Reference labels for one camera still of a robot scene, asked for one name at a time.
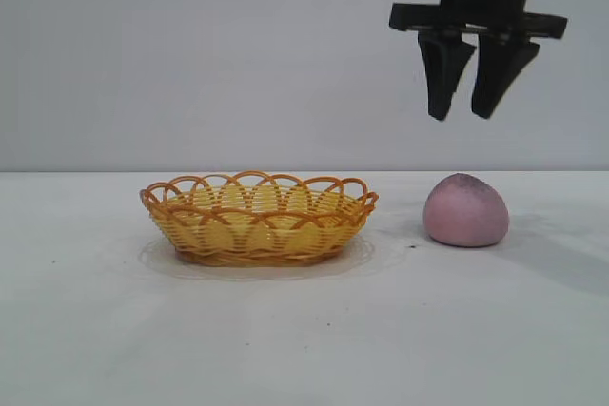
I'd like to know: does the yellow woven wicker basket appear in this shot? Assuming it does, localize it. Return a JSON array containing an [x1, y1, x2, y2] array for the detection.
[[139, 169, 381, 268]]

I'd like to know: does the pink peach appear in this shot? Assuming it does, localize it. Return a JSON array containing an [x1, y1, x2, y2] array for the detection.
[[422, 171, 510, 249]]

